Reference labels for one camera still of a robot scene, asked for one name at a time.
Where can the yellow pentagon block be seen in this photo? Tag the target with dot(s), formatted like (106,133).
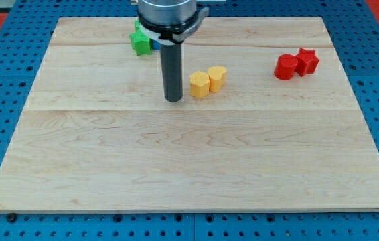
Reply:
(199,84)

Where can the yellow heart block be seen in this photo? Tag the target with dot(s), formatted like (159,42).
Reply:
(217,76)

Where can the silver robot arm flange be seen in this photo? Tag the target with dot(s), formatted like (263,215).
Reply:
(172,21)

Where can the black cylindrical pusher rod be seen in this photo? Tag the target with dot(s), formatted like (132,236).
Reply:
(171,67)

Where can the blue block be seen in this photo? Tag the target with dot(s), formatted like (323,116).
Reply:
(155,45)

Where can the green star block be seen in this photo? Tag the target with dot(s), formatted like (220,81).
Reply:
(140,43)

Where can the wooden board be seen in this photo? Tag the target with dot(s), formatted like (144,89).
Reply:
(96,135)

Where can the green block behind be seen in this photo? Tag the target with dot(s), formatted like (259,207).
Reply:
(137,25)

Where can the red cylinder block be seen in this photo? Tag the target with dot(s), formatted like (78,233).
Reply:
(285,67)

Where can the red star block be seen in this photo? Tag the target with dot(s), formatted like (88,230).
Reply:
(307,62)

